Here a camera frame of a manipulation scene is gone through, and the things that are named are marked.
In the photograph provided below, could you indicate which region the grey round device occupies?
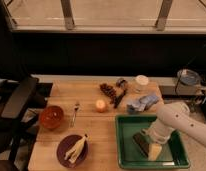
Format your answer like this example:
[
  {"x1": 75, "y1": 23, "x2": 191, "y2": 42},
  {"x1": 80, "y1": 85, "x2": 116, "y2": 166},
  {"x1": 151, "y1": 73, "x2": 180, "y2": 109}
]
[{"x1": 177, "y1": 69, "x2": 201, "y2": 86}]

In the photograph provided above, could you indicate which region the orange fruit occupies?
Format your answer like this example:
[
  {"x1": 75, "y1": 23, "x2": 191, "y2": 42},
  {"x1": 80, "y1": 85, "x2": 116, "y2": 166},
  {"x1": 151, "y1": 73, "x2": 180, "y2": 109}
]
[{"x1": 95, "y1": 99, "x2": 107, "y2": 113}]

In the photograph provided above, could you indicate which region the peeled banana toy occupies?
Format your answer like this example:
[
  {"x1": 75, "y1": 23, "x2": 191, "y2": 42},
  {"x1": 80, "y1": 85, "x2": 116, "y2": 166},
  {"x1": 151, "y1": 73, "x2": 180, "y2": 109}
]
[{"x1": 64, "y1": 135, "x2": 87, "y2": 164}]

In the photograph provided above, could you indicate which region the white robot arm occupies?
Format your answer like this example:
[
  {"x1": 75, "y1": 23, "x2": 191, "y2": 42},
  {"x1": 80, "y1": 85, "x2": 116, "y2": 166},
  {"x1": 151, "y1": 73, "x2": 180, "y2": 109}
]
[{"x1": 147, "y1": 102, "x2": 206, "y2": 147}]

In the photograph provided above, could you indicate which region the dark rectangular eraser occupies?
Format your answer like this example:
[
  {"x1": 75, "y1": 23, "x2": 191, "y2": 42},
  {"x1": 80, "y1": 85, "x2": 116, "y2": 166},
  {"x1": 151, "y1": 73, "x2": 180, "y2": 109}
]
[{"x1": 133, "y1": 132, "x2": 149, "y2": 157}]

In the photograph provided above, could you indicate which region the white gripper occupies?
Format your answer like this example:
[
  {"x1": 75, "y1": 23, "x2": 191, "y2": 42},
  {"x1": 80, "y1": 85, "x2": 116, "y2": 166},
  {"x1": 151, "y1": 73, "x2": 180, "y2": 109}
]
[{"x1": 147, "y1": 119, "x2": 173, "y2": 161}]

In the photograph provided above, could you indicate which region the dark grape bunch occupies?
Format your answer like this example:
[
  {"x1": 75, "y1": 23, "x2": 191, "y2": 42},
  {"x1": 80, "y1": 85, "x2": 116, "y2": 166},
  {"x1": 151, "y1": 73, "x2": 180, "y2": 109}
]
[{"x1": 100, "y1": 83, "x2": 116, "y2": 99}]

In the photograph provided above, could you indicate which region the metal fork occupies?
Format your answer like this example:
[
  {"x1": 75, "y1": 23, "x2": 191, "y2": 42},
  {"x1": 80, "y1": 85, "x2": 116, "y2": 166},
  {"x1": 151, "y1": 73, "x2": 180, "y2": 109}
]
[{"x1": 70, "y1": 102, "x2": 80, "y2": 127}]

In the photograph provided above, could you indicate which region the dark knife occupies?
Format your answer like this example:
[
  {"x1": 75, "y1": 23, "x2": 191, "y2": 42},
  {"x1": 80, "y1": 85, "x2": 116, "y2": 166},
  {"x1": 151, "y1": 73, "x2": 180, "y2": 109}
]
[{"x1": 114, "y1": 90, "x2": 127, "y2": 109}]

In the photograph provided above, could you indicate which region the black office chair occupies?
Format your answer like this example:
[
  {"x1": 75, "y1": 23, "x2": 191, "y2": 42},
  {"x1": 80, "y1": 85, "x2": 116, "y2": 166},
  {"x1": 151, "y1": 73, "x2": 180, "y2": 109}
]
[{"x1": 0, "y1": 76, "x2": 52, "y2": 171}]

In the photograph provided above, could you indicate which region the blue crumpled cloth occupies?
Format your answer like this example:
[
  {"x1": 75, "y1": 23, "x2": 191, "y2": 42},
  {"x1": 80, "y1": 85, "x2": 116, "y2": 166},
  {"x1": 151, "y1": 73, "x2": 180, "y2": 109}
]
[{"x1": 126, "y1": 93, "x2": 159, "y2": 114}]

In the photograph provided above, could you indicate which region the purple plate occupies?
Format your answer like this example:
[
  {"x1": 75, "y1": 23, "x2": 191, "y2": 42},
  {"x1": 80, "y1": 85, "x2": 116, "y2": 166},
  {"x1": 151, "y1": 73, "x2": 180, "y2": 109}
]
[{"x1": 56, "y1": 134, "x2": 88, "y2": 168}]

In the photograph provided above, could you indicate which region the small dark round object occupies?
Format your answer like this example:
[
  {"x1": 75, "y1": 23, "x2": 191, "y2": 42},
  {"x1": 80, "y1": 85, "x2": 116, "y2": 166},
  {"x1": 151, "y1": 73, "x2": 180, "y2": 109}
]
[{"x1": 116, "y1": 78, "x2": 127, "y2": 89}]

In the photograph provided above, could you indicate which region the red bowl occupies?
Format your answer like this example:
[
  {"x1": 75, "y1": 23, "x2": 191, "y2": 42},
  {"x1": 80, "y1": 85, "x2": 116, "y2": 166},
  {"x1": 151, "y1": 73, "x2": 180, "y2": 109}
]
[{"x1": 39, "y1": 105, "x2": 64, "y2": 130}]

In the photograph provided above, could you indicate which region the green plastic tray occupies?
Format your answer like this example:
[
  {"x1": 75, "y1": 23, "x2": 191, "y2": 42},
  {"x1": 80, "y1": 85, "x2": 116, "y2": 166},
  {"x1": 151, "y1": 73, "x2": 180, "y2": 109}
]
[{"x1": 115, "y1": 115, "x2": 190, "y2": 170}]

